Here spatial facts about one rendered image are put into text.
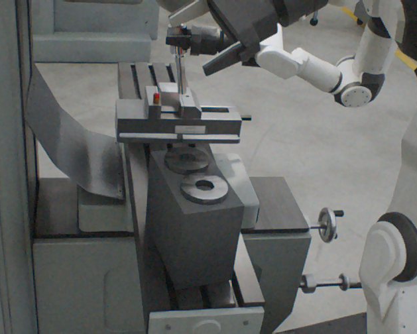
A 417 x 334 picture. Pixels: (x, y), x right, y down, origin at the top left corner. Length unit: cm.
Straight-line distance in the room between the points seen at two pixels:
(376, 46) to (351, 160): 220
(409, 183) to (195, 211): 43
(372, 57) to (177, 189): 65
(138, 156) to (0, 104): 40
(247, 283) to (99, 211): 52
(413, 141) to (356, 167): 246
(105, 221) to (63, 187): 26
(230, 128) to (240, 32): 86
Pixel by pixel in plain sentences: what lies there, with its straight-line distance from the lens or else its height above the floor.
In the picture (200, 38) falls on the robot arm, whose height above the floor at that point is 125.
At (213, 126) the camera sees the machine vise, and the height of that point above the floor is 97.
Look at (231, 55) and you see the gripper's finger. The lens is 80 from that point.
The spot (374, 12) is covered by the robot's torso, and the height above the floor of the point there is 142.
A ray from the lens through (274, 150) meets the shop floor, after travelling 356.
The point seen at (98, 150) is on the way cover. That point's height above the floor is 87.
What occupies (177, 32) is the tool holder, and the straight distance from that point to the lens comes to 146.
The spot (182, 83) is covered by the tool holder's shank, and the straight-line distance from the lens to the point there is 151.
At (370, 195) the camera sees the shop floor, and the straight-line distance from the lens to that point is 336.
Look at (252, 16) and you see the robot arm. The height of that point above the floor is 149.
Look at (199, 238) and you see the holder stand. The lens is 108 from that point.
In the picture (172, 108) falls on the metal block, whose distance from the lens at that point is 161.
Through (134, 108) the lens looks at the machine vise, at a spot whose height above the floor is 99.
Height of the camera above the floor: 173
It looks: 32 degrees down
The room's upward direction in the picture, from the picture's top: 7 degrees clockwise
